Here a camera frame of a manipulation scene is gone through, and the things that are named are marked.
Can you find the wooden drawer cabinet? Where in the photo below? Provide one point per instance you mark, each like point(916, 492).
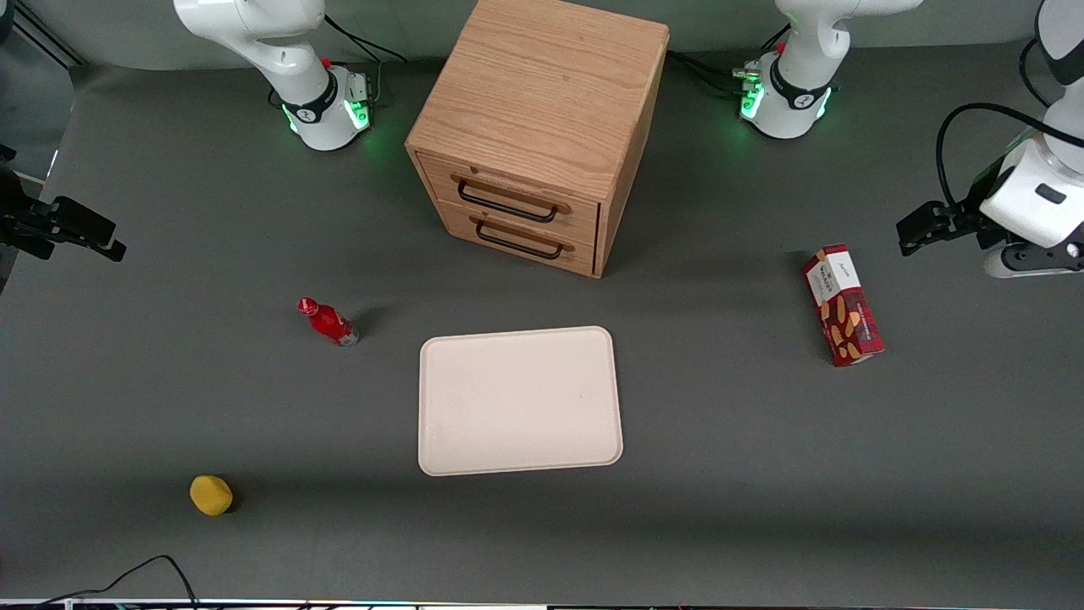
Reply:
point(542, 93)

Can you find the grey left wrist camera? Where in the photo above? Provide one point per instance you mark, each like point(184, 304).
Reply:
point(1037, 258)

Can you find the yellow lemon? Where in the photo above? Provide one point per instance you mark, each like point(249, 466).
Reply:
point(211, 495)

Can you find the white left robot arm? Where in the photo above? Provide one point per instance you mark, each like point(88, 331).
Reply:
point(796, 102)

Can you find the cream rectangular tray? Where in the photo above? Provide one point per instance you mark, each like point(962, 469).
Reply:
point(517, 402)

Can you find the red cookie box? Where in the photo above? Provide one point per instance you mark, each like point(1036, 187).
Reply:
point(845, 309)

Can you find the grey table mat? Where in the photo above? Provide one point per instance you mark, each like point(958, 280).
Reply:
point(762, 474)

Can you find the black frame bar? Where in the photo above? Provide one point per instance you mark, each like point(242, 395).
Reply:
point(51, 32)

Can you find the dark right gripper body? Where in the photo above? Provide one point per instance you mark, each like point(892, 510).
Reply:
point(19, 219)

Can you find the red drink bottle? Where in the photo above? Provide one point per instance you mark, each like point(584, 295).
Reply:
point(329, 322)

